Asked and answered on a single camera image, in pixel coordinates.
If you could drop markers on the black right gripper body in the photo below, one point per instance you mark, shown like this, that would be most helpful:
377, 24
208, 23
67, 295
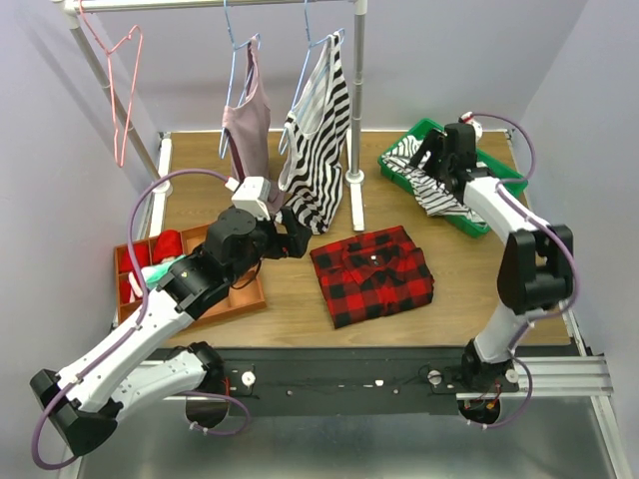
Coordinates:
436, 166

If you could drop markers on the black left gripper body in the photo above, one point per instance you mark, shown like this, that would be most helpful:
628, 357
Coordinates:
279, 239

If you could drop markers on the thin striped tank top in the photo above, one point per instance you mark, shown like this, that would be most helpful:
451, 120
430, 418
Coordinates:
429, 194

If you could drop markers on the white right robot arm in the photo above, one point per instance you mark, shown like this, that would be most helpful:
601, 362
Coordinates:
537, 270

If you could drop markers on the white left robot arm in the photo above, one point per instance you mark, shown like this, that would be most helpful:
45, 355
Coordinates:
86, 400

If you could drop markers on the bold black white striped top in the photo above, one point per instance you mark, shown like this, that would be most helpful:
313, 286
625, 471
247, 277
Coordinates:
315, 129

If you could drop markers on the blue hanger with striped top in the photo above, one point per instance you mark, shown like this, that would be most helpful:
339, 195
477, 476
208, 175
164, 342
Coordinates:
283, 144

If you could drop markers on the mauve tank top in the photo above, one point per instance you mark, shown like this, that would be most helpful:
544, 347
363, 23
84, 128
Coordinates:
246, 127

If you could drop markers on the blue hanger with mauve top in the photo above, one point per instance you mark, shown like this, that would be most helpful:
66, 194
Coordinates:
236, 48

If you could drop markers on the red black plaid shirt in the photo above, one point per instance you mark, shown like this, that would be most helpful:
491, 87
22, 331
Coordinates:
372, 275

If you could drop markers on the red sock roll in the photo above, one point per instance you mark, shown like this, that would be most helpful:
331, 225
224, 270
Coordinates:
168, 244

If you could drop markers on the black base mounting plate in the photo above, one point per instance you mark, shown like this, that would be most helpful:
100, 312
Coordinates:
358, 381

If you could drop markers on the teal cloth bundle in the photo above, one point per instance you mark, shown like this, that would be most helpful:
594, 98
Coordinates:
153, 273

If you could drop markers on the orange compartment organizer box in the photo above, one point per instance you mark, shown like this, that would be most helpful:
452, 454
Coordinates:
246, 296

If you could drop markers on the red white striped sock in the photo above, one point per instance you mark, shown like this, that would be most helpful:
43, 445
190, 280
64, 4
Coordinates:
129, 289

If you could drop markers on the silver clothes rack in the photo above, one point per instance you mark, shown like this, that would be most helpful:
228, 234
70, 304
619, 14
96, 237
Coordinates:
74, 11

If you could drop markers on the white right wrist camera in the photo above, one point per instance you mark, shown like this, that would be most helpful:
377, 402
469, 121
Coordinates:
468, 118

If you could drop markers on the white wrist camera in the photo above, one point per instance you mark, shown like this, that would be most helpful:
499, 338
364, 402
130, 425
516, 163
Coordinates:
468, 118
251, 195

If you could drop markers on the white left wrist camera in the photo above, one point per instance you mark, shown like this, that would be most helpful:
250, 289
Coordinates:
251, 195

